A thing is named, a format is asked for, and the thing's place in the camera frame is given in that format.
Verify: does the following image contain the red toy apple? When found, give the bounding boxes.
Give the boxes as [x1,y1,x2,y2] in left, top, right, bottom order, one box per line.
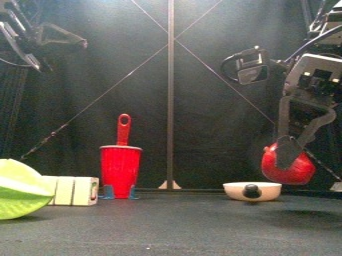
[260,141,317,186]

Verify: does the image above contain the white small bowl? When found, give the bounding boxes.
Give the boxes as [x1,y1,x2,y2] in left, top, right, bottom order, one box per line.
[221,181,283,203]

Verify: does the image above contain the red ribbed plastic cup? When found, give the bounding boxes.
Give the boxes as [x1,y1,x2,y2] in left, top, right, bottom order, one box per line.
[98,145,144,200]

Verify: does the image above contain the blue plastic stand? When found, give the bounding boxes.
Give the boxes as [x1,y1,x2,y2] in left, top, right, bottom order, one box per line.
[97,184,140,201]

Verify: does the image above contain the white box with print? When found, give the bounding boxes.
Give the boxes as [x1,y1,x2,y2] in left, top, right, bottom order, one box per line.
[41,175,100,207]

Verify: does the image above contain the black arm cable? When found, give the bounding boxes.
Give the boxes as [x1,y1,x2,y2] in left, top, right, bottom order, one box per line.
[284,23,342,65]

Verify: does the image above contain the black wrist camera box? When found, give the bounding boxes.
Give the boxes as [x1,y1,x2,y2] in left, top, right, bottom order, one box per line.
[218,46,272,86]

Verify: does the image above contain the thin diagonal frame brace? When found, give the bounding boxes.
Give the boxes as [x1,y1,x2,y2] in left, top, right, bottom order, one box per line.
[17,0,224,162]
[129,0,342,183]

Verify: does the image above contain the upright metal frame pole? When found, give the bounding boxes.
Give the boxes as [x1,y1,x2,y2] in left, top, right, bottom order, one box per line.
[165,0,174,191]

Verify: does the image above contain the red utensil handle with hole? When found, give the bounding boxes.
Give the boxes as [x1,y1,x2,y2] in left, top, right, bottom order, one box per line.
[114,113,133,147]

